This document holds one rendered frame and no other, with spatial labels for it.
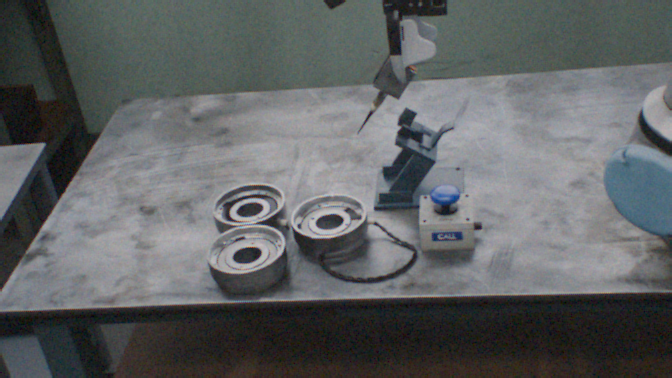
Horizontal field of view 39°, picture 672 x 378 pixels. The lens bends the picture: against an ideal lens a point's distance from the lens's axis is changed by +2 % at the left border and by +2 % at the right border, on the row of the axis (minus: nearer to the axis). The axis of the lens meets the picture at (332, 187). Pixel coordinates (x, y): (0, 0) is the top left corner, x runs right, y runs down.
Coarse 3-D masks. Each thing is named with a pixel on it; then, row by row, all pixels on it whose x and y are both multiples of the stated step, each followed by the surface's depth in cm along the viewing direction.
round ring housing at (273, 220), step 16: (224, 192) 136; (240, 192) 137; (256, 192) 137; (272, 192) 136; (240, 208) 135; (256, 208) 135; (224, 224) 129; (240, 224) 128; (256, 224) 128; (272, 224) 130
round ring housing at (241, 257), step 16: (224, 240) 127; (240, 240) 128; (272, 240) 126; (208, 256) 123; (240, 256) 126; (256, 256) 126; (224, 272) 120; (240, 272) 119; (256, 272) 119; (272, 272) 121; (224, 288) 123; (240, 288) 121; (256, 288) 121
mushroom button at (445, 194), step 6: (438, 186) 124; (444, 186) 124; (450, 186) 124; (432, 192) 123; (438, 192) 123; (444, 192) 122; (450, 192) 122; (456, 192) 122; (432, 198) 123; (438, 198) 122; (444, 198) 122; (450, 198) 122; (456, 198) 122; (438, 204) 122; (444, 204) 122; (450, 204) 122
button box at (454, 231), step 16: (432, 208) 125; (448, 208) 124; (464, 208) 124; (432, 224) 122; (448, 224) 122; (464, 224) 121; (480, 224) 125; (432, 240) 123; (448, 240) 123; (464, 240) 123
